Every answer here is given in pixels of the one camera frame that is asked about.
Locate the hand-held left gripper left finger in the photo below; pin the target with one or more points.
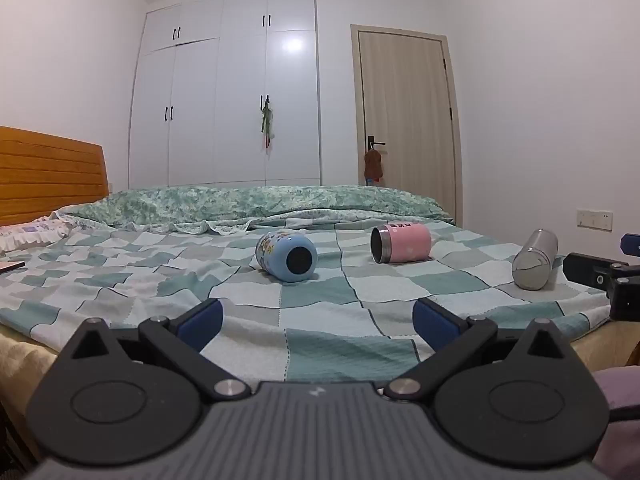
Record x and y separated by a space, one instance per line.
202 321

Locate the white wall socket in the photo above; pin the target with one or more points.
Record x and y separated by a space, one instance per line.
594 220

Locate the checked green bedsheet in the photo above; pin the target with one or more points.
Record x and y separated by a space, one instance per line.
125 270

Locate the green hanging toy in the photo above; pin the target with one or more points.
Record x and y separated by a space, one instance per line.
267 122

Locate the purple clothing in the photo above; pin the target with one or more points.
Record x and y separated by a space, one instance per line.
620 387

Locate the pink steel cup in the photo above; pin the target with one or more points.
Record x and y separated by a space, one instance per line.
409 241

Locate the beige mattress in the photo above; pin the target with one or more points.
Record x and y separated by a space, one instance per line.
22 365

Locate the blue cartoon print cup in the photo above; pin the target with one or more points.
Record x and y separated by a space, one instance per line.
277 256

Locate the beige door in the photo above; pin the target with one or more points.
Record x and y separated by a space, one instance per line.
405 110

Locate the white wardrobe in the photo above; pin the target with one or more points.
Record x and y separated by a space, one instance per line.
200 110

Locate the silver steel cup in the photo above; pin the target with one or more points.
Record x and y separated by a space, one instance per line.
534 259

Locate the green floral quilt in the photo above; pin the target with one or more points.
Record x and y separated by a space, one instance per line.
250 202

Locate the wooden headboard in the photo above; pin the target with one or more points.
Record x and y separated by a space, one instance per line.
45 180

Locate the white printed pillow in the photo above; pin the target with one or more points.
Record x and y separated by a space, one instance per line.
25 234

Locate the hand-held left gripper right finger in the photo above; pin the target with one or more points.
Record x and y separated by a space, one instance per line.
431 322

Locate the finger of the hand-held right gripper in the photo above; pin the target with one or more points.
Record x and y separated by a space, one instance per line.
631 244
587 266

